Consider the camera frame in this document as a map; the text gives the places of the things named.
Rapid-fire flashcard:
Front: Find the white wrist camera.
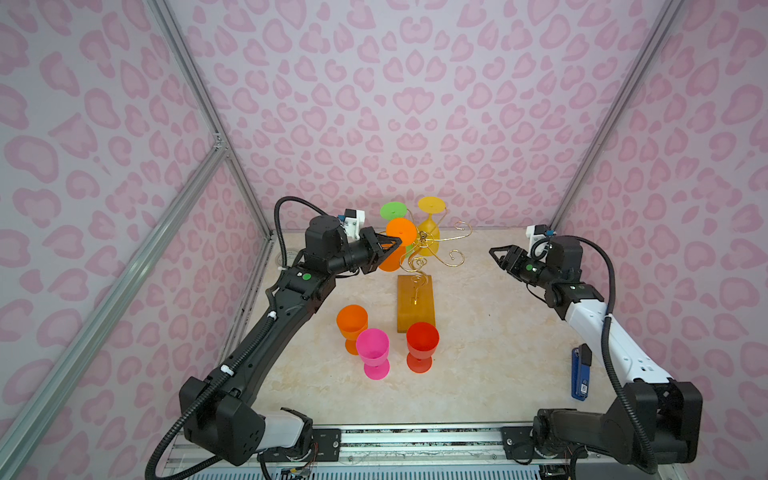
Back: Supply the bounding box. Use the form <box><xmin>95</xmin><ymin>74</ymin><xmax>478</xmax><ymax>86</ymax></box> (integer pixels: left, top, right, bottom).
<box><xmin>338</xmin><ymin>209</ymin><xmax>366</xmax><ymax>242</ymax></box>
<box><xmin>525</xmin><ymin>224</ymin><xmax>555</xmax><ymax>259</ymax></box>

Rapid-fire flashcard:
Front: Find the green wine glass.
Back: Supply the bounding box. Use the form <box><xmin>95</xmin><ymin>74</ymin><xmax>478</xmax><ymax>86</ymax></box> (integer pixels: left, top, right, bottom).
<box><xmin>380</xmin><ymin>201</ymin><xmax>416</xmax><ymax>253</ymax></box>

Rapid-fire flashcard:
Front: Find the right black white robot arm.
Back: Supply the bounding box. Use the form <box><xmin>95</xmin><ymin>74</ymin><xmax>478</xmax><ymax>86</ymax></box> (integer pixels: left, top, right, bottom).
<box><xmin>489</xmin><ymin>235</ymin><xmax>704</xmax><ymax>474</ymax></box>

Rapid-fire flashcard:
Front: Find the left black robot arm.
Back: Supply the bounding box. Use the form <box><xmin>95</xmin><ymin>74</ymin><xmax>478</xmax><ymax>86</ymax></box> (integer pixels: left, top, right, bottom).
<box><xmin>179</xmin><ymin>215</ymin><xmax>402</xmax><ymax>466</ymax></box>

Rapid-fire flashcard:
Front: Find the pink wine glass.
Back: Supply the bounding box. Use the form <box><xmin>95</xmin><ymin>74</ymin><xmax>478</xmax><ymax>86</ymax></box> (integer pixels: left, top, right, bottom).
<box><xmin>356</xmin><ymin>328</ymin><xmax>390</xmax><ymax>381</ymax></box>

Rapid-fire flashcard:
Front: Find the red wine glass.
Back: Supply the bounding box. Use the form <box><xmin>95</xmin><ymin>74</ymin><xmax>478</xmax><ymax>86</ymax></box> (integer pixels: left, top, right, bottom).
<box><xmin>406</xmin><ymin>322</ymin><xmax>440</xmax><ymax>374</ymax></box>

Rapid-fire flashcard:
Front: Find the orange wine glass front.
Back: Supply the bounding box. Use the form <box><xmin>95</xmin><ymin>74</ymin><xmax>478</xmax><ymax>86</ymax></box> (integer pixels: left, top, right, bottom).
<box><xmin>336</xmin><ymin>305</ymin><xmax>368</xmax><ymax>355</ymax></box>

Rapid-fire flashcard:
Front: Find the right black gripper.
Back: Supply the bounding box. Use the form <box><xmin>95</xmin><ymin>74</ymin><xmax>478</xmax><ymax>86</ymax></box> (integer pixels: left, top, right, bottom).
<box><xmin>489</xmin><ymin>245</ymin><xmax>560</xmax><ymax>290</ymax></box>

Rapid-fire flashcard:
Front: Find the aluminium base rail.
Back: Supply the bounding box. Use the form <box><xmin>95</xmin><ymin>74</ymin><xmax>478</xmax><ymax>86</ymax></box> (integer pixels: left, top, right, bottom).
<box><xmin>161</xmin><ymin>422</ymin><xmax>688</xmax><ymax>480</ymax></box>

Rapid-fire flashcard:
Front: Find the yellow wine glass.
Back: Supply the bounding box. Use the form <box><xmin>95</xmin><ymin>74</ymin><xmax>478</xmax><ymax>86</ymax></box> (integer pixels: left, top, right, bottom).
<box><xmin>418</xmin><ymin>196</ymin><xmax>446</xmax><ymax>257</ymax></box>

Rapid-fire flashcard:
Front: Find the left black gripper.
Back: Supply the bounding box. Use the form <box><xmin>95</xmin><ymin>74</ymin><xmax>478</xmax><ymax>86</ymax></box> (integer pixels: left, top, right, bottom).
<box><xmin>327</xmin><ymin>228</ymin><xmax>402</xmax><ymax>278</ymax></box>

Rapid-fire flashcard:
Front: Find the right black corrugated cable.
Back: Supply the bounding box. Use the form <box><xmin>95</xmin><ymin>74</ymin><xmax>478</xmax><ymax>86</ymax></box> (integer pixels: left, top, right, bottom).
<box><xmin>530</xmin><ymin>233</ymin><xmax>660</xmax><ymax>475</ymax></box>

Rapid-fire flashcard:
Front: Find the gold wire glass rack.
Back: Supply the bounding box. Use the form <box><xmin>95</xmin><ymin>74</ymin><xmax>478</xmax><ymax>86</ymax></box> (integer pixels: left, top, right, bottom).
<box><xmin>397</xmin><ymin>206</ymin><xmax>473</xmax><ymax>333</ymax></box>

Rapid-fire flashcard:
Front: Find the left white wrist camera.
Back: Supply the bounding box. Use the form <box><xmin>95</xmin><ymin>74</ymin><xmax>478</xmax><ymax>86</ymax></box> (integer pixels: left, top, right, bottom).
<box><xmin>338</xmin><ymin>209</ymin><xmax>366</xmax><ymax>242</ymax></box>

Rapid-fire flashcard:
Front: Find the orange wine glass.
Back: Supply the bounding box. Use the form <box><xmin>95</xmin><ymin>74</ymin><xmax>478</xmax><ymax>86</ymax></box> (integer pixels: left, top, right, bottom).
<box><xmin>379</xmin><ymin>218</ymin><xmax>418</xmax><ymax>272</ymax></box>
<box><xmin>336</xmin><ymin>305</ymin><xmax>368</xmax><ymax>355</ymax></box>

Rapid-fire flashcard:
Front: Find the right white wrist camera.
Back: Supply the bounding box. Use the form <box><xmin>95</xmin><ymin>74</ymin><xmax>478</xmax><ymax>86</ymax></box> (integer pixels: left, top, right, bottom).
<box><xmin>525</xmin><ymin>224</ymin><xmax>555</xmax><ymax>259</ymax></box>

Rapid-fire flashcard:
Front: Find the blue black stapler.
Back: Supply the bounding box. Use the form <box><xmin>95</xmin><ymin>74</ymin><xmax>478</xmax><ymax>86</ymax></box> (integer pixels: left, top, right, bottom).
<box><xmin>571</xmin><ymin>343</ymin><xmax>592</xmax><ymax>401</ymax></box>

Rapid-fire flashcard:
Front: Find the orange wine glass back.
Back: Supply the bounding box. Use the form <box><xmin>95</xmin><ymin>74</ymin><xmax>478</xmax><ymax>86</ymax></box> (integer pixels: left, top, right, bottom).
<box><xmin>379</xmin><ymin>218</ymin><xmax>418</xmax><ymax>272</ymax></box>

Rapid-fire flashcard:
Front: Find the black corrugated cable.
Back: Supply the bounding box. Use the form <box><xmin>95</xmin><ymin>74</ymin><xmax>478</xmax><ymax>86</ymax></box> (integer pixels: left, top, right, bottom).
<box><xmin>530</xmin><ymin>233</ymin><xmax>660</xmax><ymax>475</ymax></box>
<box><xmin>143</xmin><ymin>195</ymin><xmax>328</xmax><ymax>480</ymax></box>

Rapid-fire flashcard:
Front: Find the left black corrugated cable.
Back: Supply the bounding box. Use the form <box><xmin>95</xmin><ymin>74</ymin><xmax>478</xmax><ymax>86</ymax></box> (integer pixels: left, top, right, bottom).
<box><xmin>143</xmin><ymin>195</ymin><xmax>328</xmax><ymax>480</ymax></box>

